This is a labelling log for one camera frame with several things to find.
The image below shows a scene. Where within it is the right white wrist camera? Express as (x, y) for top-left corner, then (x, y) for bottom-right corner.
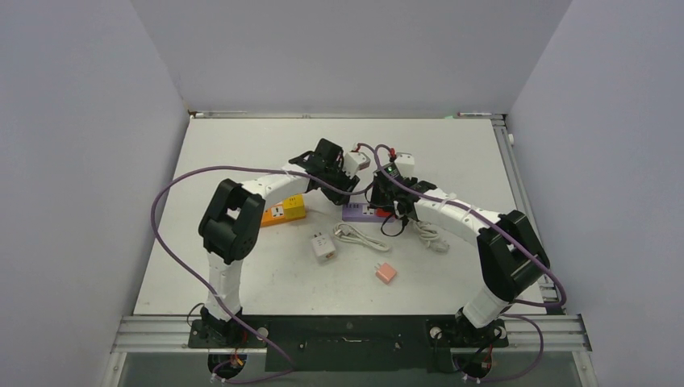
(394, 152), (415, 178)

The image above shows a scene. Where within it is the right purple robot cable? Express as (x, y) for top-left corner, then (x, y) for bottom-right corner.
(373, 143), (569, 385)

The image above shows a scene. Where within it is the pink cube plug adapter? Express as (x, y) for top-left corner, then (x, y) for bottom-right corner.
(375, 263), (398, 285)

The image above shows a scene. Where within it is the white cube plug adapter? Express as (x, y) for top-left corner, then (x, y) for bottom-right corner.
(311, 232), (337, 264)

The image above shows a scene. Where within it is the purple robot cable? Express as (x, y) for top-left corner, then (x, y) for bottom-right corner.
(373, 143), (569, 385)
(150, 142), (375, 385)

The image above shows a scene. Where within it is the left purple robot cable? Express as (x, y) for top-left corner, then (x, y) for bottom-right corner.
(150, 142), (375, 385)

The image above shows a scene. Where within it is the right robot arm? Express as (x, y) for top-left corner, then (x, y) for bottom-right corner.
(371, 163), (550, 345)

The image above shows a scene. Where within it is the yellow cube plug adapter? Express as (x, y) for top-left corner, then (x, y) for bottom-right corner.
(282, 194), (307, 222)

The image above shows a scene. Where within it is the aluminium frame rail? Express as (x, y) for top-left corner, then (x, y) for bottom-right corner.
(111, 315), (590, 353)

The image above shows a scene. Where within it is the red cube plug adapter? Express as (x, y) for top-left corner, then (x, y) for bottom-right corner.
(375, 208), (393, 218)

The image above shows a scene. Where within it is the purple power strip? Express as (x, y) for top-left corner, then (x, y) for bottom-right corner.
(341, 202), (395, 223)

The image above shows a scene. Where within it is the orange power strip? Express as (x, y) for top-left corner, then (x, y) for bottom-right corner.
(261, 202), (286, 227)

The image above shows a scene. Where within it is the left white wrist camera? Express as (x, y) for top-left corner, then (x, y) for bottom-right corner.
(342, 152), (370, 177)

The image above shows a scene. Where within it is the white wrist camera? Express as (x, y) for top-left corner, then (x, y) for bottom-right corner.
(342, 152), (370, 177)
(394, 152), (415, 178)

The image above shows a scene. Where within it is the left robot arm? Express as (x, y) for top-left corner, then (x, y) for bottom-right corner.
(198, 139), (370, 347)

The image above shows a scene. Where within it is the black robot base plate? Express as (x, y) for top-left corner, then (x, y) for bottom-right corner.
(187, 314), (509, 373)

